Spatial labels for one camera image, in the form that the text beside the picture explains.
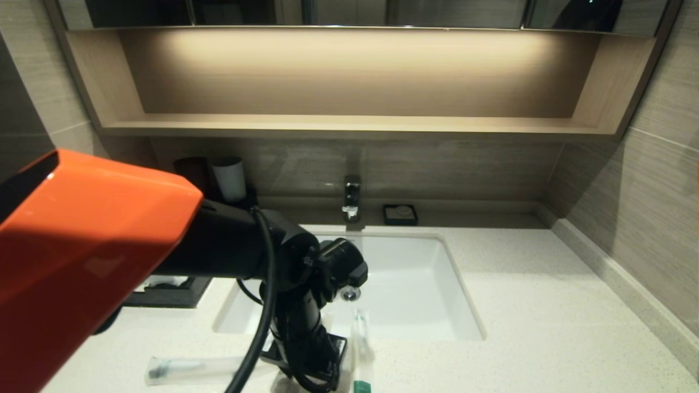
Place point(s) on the white sink basin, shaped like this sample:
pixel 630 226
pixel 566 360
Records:
pixel 415 284

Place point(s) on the chrome sink drain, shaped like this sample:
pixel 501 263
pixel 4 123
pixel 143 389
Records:
pixel 352 296

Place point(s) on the long packet with green end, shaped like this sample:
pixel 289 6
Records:
pixel 361 349

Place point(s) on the round soap bar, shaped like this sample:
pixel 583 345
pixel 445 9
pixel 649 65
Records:
pixel 404 211

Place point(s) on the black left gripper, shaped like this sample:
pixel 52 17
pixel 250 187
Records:
pixel 311 360

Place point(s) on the white cup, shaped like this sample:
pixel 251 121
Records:
pixel 229 180

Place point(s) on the black plastic tray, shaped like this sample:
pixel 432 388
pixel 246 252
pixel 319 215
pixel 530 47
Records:
pixel 164 299

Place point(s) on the mirror cabinet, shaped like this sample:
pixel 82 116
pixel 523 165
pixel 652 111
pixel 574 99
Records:
pixel 246 13

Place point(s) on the chrome faucet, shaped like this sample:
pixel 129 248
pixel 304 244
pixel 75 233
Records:
pixel 352 199

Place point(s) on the black cup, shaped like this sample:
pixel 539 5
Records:
pixel 191 172

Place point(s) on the black soap dish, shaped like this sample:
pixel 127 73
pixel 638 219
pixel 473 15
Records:
pixel 386 216

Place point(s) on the wooden wall shelf niche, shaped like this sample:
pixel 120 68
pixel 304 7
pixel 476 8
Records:
pixel 349 125

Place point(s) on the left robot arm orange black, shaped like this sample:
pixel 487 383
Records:
pixel 82 245

